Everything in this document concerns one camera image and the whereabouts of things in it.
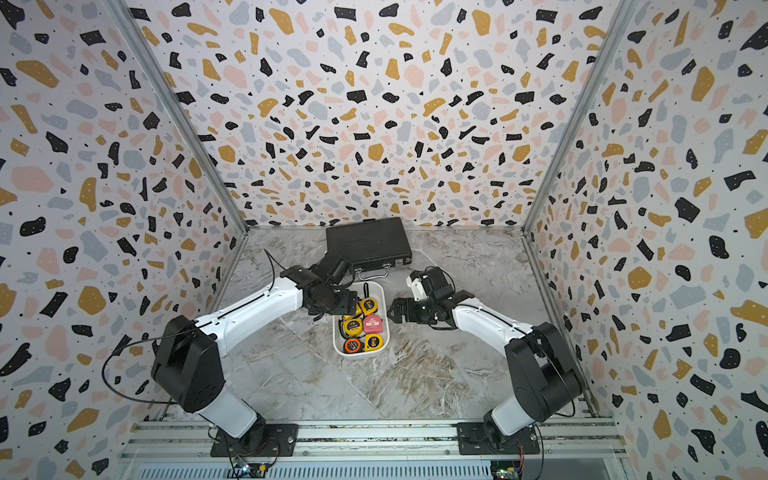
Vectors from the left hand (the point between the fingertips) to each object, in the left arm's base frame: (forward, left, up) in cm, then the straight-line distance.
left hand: (346, 305), depth 87 cm
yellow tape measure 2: (-2, 0, -9) cm, 9 cm away
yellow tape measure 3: (-8, -8, -8) cm, 13 cm away
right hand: (-2, -15, -2) cm, 16 cm away
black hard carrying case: (+28, -6, -6) cm, 29 cm away
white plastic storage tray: (-4, -5, -10) cm, 12 cm away
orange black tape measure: (-9, -2, -7) cm, 12 cm away
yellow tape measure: (+5, -5, -9) cm, 11 cm away
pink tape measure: (-2, -7, -9) cm, 11 cm away
